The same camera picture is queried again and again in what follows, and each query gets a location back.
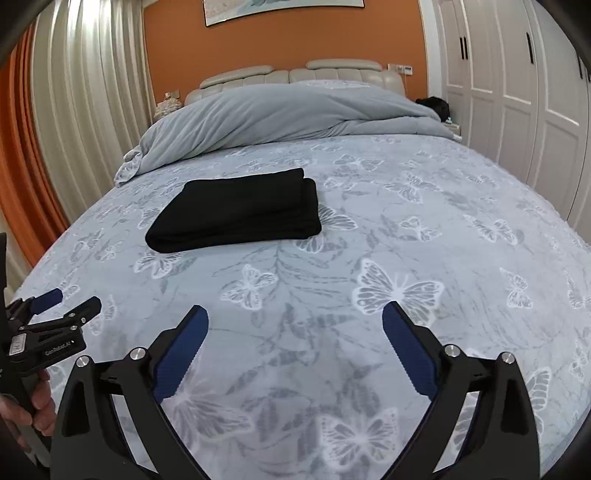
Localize cream padded headboard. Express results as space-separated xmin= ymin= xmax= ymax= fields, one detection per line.
xmin=185 ymin=58 xmax=410 ymax=110

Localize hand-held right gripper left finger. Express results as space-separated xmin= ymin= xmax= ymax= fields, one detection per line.
xmin=50 ymin=305 xmax=210 ymax=480

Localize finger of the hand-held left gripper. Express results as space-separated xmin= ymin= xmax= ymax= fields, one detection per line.
xmin=21 ymin=296 xmax=103 ymax=337
xmin=7 ymin=288 xmax=64 ymax=320

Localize black pants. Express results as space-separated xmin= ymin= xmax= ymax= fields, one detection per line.
xmin=145 ymin=168 xmax=323 ymax=254

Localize cream pleated curtain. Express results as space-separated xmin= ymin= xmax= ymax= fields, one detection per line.
xmin=28 ymin=0 xmax=154 ymax=261

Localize framed wall picture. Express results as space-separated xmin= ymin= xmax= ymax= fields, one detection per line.
xmin=203 ymin=0 xmax=365 ymax=27

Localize grey butterfly print blanket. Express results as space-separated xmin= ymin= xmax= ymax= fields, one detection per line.
xmin=8 ymin=133 xmax=591 ymax=480

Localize grey ruffled cloth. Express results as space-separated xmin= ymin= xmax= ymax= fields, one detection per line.
xmin=114 ymin=147 xmax=145 ymax=188

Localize person's left hand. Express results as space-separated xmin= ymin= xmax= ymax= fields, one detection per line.
xmin=0 ymin=368 xmax=59 ymax=431

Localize white wardrobe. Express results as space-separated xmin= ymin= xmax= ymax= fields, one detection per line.
xmin=433 ymin=0 xmax=591 ymax=234

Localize white bedside ornament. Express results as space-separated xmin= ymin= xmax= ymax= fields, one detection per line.
xmin=154 ymin=91 xmax=182 ymax=121

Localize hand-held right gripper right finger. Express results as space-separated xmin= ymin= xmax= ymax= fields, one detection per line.
xmin=382 ymin=300 xmax=542 ymax=480

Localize black bag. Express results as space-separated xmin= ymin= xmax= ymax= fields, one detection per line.
xmin=414 ymin=95 xmax=451 ymax=121

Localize grey duvet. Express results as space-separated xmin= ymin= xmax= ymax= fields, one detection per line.
xmin=121 ymin=79 xmax=462 ymax=178

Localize orange curtain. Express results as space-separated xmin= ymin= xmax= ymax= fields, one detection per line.
xmin=0 ymin=25 xmax=71 ymax=271

